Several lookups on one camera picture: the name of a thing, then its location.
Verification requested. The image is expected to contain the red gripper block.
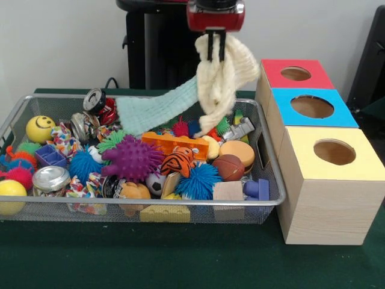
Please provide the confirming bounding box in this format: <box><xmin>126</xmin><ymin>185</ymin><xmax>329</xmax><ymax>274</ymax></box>
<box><xmin>186</xmin><ymin>0</ymin><xmax>246</xmax><ymax>62</ymax></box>

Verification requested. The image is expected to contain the cream knitted cloth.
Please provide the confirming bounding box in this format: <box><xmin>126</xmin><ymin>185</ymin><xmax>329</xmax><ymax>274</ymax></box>
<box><xmin>194</xmin><ymin>33</ymin><xmax>261</xmax><ymax>138</ymax></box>

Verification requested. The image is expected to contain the light teal knitted cloth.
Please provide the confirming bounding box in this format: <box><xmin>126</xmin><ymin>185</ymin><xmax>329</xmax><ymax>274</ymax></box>
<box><xmin>115</xmin><ymin>75</ymin><xmax>201</xmax><ymax>137</ymax></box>

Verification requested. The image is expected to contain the shallow clear mesh bin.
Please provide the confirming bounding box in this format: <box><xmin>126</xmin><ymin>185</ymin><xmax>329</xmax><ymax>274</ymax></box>
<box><xmin>0</xmin><ymin>93</ymin><xmax>288</xmax><ymax>225</ymax></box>

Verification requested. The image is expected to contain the wooden box with three holes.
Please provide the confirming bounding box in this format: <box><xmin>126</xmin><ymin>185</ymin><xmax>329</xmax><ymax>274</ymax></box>
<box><xmin>255</xmin><ymin>58</ymin><xmax>385</xmax><ymax>246</ymax></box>

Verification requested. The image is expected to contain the orange toy building block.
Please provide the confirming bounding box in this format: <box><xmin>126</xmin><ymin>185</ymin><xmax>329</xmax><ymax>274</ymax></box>
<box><xmin>143</xmin><ymin>131</ymin><xmax>210</xmax><ymax>161</ymax></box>

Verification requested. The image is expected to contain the toy hamburger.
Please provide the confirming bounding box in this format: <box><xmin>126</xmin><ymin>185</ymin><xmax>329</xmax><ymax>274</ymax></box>
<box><xmin>218</xmin><ymin>140</ymin><xmax>256</xmax><ymax>174</ymax></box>

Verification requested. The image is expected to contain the small brown basketball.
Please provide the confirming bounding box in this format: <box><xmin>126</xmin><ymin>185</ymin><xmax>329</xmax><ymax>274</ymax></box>
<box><xmin>214</xmin><ymin>154</ymin><xmax>246</xmax><ymax>182</ymax></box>

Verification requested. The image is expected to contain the blue spiky ball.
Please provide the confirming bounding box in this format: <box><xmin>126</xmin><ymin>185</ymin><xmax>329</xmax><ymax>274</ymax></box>
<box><xmin>176</xmin><ymin>163</ymin><xmax>224</xmax><ymax>200</ymax></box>

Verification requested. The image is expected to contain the green spiky ball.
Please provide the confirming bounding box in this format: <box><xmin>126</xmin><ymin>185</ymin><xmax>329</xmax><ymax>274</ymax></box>
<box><xmin>96</xmin><ymin>129</ymin><xmax>126</xmax><ymax>154</ymax></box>

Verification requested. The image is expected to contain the purple spiky ball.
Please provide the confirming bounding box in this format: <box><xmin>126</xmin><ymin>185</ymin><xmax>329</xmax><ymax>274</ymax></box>
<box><xmin>101</xmin><ymin>135</ymin><xmax>164</xmax><ymax>182</ymax></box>

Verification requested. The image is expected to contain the purple toy block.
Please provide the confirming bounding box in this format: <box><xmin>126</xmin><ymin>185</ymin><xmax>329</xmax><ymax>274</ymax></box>
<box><xmin>243</xmin><ymin>178</ymin><xmax>270</xmax><ymax>202</ymax></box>

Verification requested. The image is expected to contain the black chair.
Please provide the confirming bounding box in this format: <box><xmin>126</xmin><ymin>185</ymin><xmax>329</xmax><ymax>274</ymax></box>
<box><xmin>348</xmin><ymin>5</ymin><xmax>385</xmax><ymax>121</ymax></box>

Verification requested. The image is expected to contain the yellow smiley face ball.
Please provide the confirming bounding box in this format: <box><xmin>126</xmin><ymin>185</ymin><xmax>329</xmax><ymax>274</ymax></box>
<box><xmin>25</xmin><ymin>115</ymin><xmax>56</xmax><ymax>144</ymax></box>

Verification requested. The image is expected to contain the silver metal can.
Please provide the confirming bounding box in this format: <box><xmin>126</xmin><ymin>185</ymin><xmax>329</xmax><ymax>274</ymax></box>
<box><xmin>32</xmin><ymin>166</ymin><xmax>72</xmax><ymax>197</ymax></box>

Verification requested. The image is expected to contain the dark green table cloth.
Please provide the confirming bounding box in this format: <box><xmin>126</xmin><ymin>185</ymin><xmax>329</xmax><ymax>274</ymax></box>
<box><xmin>0</xmin><ymin>89</ymin><xmax>385</xmax><ymax>289</ymax></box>

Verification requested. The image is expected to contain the plain yellow ball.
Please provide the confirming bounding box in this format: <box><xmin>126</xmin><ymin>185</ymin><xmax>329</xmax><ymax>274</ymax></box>
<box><xmin>0</xmin><ymin>179</ymin><xmax>27</xmax><ymax>216</ymax></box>

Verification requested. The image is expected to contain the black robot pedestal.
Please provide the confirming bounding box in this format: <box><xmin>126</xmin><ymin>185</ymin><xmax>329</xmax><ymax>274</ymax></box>
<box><xmin>116</xmin><ymin>0</ymin><xmax>242</xmax><ymax>91</ymax></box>

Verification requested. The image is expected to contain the black cable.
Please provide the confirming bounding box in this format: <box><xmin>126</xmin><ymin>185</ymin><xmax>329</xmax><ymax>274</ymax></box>
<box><xmin>105</xmin><ymin>76</ymin><xmax>121</xmax><ymax>91</ymax></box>

